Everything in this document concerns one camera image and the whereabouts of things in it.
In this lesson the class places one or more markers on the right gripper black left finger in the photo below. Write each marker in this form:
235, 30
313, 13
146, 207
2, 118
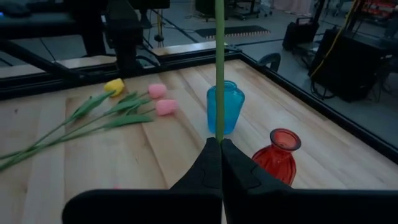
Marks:
174, 205

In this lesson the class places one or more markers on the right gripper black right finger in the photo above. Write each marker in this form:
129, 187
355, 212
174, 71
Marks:
280, 207

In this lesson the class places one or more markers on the light pink artificial tulip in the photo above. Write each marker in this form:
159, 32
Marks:
166, 107
157, 90

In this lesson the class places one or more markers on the peach pink artificial tulip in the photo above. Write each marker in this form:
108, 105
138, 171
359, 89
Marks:
219, 62

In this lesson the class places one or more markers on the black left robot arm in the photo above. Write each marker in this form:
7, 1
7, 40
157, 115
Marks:
124, 40

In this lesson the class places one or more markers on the red glass vase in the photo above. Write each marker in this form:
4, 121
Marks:
276, 161

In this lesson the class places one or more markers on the blue glass vase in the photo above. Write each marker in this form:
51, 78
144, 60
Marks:
234, 105

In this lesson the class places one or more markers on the black equipment box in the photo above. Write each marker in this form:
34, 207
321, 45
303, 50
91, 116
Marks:
351, 65

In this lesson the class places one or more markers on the black wheeled case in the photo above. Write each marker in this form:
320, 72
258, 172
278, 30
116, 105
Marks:
298, 35

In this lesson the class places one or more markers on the black floor mat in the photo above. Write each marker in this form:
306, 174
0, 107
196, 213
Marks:
233, 31

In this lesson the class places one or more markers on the black office chair base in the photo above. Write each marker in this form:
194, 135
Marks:
245, 12

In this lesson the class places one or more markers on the pink curtain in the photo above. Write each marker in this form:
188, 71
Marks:
292, 4

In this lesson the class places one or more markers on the dark grey side table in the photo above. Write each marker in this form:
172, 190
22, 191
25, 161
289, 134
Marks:
37, 25

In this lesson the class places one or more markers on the black aluminium table frame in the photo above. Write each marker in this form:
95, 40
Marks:
199, 60

